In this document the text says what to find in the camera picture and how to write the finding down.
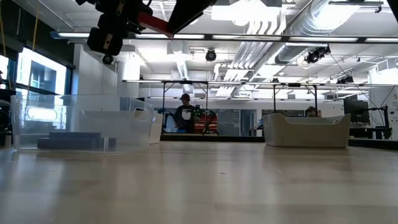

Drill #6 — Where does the black metal gantry frame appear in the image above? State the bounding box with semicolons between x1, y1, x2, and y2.
272;82;318;118
161;80;210;121

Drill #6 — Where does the black ceiling spotlight cluster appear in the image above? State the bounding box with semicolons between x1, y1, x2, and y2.
303;45;331;64
336;74;355;85

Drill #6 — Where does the black computer monitor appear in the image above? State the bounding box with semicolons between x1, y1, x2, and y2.
343;98;370;124

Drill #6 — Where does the light grey plastic bin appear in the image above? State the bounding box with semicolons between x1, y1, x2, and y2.
263;113;351;148

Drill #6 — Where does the red tool cabinet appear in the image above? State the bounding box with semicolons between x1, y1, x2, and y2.
193;107;219;135

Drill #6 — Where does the clear plastic bin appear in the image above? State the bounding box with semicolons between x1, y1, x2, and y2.
10;94;155;153

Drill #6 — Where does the black ceiling light rail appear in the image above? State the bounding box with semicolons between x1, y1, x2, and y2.
49;30;398;44

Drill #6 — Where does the person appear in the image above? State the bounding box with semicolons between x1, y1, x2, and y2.
173;93;200;134
304;106;323;118

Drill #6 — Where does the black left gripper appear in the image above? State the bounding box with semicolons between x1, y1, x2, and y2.
97;0;154;33

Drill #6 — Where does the silver ventilation duct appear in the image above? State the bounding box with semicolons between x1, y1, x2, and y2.
290;0;383;37

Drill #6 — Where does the large window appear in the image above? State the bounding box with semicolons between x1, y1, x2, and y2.
0;46;75;96

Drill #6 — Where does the red block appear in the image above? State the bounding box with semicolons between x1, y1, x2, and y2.
137;11;174;39

